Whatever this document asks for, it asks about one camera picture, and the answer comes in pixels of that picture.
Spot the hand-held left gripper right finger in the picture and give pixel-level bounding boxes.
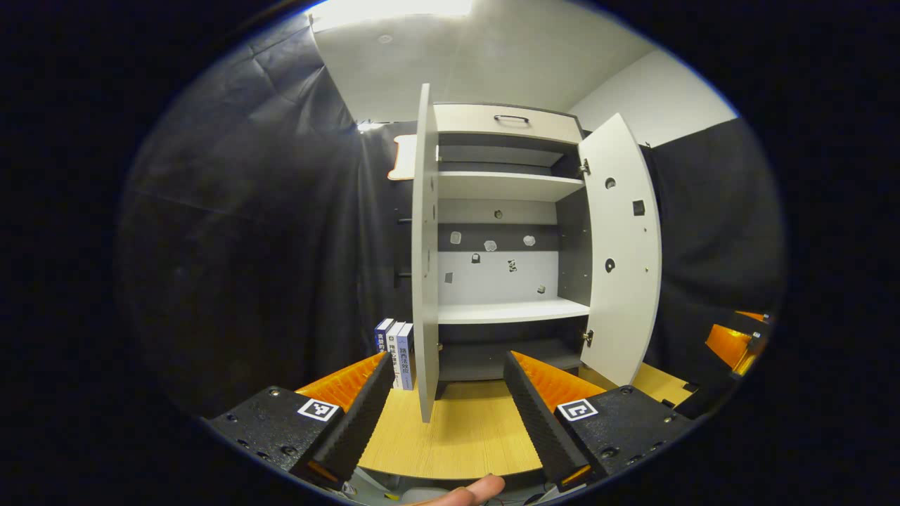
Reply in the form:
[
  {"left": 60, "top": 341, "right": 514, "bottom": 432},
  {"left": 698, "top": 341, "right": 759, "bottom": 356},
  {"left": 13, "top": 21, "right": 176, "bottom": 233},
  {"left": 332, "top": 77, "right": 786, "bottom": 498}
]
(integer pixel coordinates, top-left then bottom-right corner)
[{"left": 502, "top": 351, "right": 693, "bottom": 491}]

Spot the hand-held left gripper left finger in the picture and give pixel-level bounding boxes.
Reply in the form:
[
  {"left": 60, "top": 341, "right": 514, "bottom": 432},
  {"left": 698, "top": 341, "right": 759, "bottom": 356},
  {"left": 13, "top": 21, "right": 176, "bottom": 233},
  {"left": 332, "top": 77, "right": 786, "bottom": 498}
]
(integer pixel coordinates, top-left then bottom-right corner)
[{"left": 204, "top": 351, "right": 396, "bottom": 491}]

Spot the cabinet door with headphone sticker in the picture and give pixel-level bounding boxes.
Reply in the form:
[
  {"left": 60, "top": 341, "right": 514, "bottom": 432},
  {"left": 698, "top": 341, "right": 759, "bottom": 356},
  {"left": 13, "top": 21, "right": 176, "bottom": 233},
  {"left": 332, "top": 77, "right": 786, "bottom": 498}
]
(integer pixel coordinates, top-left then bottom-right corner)
[{"left": 578, "top": 112, "right": 662, "bottom": 387}]

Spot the beige double-door shoe cabinet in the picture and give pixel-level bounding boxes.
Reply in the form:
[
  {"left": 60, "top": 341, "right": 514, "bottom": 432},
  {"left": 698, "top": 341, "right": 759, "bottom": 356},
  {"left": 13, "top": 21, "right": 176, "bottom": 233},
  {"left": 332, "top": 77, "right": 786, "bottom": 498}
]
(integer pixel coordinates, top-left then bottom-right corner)
[{"left": 430, "top": 103, "right": 591, "bottom": 400}]

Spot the cabinet door with camera sticker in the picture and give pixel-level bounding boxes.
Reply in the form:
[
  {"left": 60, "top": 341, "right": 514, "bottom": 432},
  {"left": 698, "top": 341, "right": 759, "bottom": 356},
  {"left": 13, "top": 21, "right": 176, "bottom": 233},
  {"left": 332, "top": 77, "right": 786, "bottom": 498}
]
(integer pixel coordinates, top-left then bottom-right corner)
[{"left": 411, "top": 83, "right": 441, "bottom": 424}]

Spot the black door handle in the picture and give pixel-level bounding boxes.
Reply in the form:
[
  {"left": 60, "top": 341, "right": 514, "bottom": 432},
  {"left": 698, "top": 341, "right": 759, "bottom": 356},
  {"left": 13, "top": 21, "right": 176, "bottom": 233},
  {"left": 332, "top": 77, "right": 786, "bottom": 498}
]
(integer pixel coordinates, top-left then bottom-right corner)
[{"left": 395, "top": 216, "right": 414, "bottom": 282}]

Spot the beige cabinet drawer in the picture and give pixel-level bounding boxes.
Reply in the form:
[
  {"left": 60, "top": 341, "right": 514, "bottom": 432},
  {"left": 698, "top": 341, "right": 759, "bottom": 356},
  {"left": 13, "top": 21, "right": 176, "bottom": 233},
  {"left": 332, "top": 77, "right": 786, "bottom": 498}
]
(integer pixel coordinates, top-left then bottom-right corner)
[{"left": 433, "top": 103, "right": 584, "bottom": 145}]

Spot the light blue book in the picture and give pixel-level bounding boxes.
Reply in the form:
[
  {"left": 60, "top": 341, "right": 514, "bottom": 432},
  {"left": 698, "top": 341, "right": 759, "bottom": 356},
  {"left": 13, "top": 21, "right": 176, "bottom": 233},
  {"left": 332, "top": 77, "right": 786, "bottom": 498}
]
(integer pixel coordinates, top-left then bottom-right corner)
[{"left": 396, "top": 323, "right": 417, "bottom": 391}]

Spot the white book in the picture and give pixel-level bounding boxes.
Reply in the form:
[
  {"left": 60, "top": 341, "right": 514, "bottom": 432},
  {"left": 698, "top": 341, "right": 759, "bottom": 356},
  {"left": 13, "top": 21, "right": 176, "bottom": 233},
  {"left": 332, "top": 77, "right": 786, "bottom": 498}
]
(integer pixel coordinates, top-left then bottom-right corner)
[{"left": 385, "top": 321, "right": 407, "bottom": 389}]

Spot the black backdrop cloth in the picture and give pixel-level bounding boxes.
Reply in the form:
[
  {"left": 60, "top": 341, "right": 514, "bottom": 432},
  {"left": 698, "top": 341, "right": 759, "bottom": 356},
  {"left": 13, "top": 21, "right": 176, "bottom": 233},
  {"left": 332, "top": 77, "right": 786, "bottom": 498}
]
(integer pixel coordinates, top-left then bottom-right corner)
[{"left": 120, "top": 14, "right": 785, "bottom": 422}]

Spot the ceiling light panel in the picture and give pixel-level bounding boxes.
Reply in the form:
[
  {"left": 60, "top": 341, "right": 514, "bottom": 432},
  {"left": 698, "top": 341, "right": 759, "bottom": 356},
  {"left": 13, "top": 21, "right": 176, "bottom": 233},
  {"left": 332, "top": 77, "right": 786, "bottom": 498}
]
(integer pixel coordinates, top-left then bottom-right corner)
[{"left": 309, "top": 0, "right": 475, "bottom": 32}]

